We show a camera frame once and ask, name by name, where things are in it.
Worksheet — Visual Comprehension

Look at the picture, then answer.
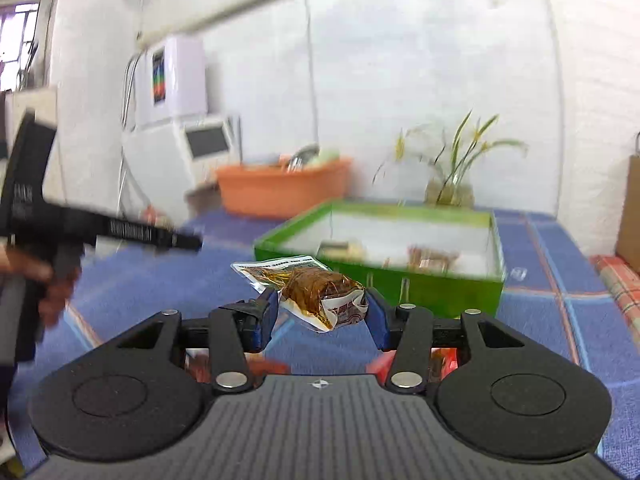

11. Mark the window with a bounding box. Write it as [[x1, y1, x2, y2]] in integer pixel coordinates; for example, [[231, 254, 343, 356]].
[[0, 2, 42, 93]]

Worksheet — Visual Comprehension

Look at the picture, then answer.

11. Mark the glass vase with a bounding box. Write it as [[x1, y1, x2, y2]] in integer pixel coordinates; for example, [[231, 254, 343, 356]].
[[425, 170, 476, 208]]

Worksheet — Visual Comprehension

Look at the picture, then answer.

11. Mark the grey appliance hose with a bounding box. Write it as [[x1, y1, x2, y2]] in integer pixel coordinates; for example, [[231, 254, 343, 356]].
[[119, 52, 143, 133]]

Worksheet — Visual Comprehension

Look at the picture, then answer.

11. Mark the red snack packet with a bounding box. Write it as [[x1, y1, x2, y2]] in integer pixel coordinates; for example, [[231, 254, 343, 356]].
[[185, 350, 292, 386], [370, 346, 460, 387]]

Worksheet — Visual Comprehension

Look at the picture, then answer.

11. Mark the brown cardboard box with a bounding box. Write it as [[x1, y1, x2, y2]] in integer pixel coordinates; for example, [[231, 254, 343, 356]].
[[616, 132, 640, 273]]

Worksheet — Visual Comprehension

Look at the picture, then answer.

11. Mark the small brown snack packet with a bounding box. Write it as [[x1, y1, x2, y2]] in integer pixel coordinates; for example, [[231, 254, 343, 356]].
[[319, 241, 367, 262]]

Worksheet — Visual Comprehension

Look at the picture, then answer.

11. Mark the pale green bowl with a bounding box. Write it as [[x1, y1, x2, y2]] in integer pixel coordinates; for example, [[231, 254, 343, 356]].
[[305, 147, 342, 168]]

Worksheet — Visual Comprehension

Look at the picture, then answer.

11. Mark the white machine with screen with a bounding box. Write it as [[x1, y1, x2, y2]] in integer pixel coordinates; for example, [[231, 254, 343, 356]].
[[122, 114, 242, 211]]

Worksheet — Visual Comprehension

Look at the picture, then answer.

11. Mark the white wall appliance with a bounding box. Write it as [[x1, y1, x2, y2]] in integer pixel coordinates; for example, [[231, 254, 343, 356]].
[[134, 35, 210, 128]]

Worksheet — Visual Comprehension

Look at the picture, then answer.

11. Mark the green cardboard box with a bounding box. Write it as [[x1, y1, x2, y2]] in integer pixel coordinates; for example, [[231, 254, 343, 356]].
[[252, 199, 507, 322]]

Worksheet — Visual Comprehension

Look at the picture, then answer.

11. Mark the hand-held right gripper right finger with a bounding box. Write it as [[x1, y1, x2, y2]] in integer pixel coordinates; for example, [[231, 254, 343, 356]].
[[365, 287, 526, 394]]

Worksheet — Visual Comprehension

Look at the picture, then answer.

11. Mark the metal bowl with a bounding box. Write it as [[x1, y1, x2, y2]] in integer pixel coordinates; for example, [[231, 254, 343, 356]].
[[286, 144, 321, 171]]

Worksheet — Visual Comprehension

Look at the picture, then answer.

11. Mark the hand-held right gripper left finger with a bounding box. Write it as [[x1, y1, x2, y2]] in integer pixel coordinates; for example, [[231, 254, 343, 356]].
[[116, 287, 280, 395]]

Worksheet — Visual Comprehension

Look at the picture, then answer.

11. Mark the orange plastic basin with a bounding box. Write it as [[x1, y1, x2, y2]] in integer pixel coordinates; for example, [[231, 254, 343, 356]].
[[215, 156, 353, 220]]

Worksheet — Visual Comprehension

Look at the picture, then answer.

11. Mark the plaid cloth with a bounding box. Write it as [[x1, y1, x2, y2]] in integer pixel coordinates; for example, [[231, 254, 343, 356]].
[[590, 254, 640, 332]]

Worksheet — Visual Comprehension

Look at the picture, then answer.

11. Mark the blue patterned blanket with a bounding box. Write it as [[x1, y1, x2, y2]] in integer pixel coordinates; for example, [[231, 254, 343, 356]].
[[0, 205, 640, 480]]

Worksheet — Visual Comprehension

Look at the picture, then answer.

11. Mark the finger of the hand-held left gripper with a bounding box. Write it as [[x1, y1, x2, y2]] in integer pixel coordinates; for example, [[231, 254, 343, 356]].
[[60, 204, 204, 255]]

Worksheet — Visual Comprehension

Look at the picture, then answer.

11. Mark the person's left hand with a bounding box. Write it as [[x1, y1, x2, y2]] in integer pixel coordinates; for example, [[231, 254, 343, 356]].
[[0, 247, 83, 332]]

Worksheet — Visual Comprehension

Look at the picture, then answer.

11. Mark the yellow flowering plant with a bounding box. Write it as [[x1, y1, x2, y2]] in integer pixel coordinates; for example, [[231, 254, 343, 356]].
[[372, 110, 528, 201]]

